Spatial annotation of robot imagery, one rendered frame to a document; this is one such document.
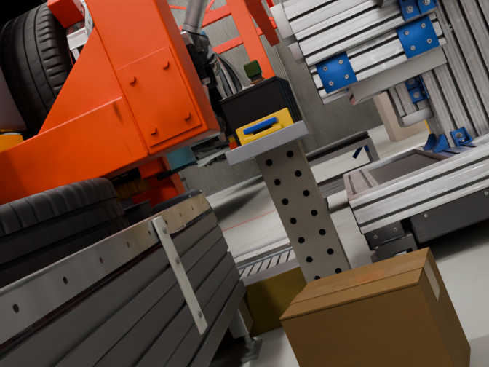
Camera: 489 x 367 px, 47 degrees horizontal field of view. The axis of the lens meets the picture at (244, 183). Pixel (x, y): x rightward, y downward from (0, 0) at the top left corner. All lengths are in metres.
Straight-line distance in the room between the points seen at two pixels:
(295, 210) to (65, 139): 0.60
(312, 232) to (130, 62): 0.59
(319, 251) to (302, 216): 0.09
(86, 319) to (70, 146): 0.81
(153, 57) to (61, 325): 0.86
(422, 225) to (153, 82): 0.74
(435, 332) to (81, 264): 0.47
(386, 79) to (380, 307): 0.96
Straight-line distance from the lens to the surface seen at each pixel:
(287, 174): 1.24
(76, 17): 1.86
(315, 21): 1.55
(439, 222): 1.46
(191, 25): 2.29
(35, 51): 1.81
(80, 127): 1.43
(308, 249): 1.26
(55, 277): 0.66
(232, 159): 1.11
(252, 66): 1.51
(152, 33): 1.38
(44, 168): 1.48
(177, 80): 1.35
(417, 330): 0.82
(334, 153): 2.95
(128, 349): 0.75
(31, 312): 0.61
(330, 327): 0.85
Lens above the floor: 0.41
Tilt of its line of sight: 2 degrees down
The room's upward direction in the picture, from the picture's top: 23 degrees counter-clockwise
